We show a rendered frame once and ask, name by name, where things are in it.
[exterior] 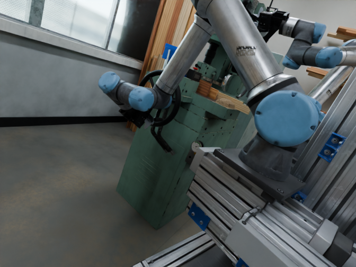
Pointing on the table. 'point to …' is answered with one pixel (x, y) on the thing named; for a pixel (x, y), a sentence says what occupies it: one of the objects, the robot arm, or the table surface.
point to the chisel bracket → (205, 70)
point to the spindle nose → (210, 53)
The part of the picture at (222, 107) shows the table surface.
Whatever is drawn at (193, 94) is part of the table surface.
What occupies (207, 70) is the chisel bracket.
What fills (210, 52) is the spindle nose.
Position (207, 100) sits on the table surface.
